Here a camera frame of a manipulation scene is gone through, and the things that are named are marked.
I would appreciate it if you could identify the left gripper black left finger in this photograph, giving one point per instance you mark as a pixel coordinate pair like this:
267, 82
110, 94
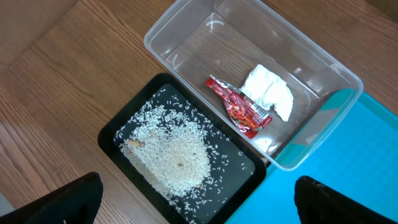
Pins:
75, 202

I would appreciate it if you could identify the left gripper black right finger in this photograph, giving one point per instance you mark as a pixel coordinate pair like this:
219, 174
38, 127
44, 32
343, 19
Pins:
319, 204

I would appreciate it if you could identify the white rice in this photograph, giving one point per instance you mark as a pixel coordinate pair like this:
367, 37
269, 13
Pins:
169, 149

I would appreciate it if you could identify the red snack wrapper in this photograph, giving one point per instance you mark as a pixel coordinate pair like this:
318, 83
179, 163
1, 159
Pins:
245, 114

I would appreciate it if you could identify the white napkin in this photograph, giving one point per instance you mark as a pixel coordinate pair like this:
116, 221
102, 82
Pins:
268, 90

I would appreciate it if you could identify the teal plastic tray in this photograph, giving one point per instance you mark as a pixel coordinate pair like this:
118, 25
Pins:
359, 160

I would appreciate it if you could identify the black tray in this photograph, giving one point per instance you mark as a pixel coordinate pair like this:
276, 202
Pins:
237, 171

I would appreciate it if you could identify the clear plastic storage bin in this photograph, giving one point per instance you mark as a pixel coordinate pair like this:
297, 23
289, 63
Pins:
227, 40

